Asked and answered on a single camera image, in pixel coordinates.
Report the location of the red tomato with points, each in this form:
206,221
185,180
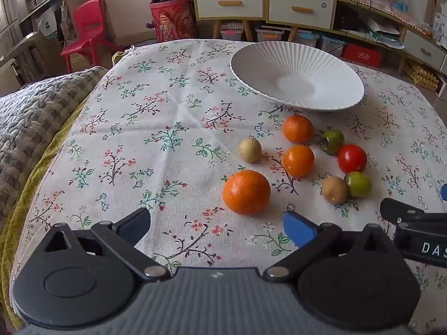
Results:
352,158

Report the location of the grey woven blanket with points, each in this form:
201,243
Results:
35,118

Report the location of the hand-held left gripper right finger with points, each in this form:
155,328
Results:
297,226

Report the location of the red printed bucket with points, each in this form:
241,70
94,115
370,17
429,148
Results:
173,21

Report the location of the floral tablecloth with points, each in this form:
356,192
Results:
157,129

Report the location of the small mandarin orange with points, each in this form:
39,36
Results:
298,128

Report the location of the yellow toy blocks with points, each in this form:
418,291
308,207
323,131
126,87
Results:
420,75

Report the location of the clear box with colourful contents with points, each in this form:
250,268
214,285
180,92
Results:
231,31

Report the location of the clear storage box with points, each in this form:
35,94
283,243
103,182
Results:
332,45

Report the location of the red cardboard box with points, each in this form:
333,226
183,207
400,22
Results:
361,56

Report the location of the white ribbed plate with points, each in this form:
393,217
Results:
297,76

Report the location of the green fruit with brown patch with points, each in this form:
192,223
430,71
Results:
333,141

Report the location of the bright green round fruit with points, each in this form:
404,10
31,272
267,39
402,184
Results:
359,184

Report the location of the yellow cloth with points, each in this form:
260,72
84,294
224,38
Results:
31,195

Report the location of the tall cream shelf cabinet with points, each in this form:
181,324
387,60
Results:
227,3

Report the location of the pale tan round fruit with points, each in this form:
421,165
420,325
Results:
250,149

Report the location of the brown round fruit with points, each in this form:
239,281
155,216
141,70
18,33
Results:
334,190

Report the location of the red plastic chair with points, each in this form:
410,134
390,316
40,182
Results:
92,17

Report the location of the black device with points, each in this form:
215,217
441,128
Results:
349,19

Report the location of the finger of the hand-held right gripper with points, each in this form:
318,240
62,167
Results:
401,213
444,192

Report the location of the smooth orange tomato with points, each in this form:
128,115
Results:
298,160

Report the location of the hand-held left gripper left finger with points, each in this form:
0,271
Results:
138,223

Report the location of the clear box with blue lid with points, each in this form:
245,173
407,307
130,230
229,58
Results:
308,39

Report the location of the large mandarin orange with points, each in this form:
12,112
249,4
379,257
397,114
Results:
246,192

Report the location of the long low drawer cabinet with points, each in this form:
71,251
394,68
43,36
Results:
300,8

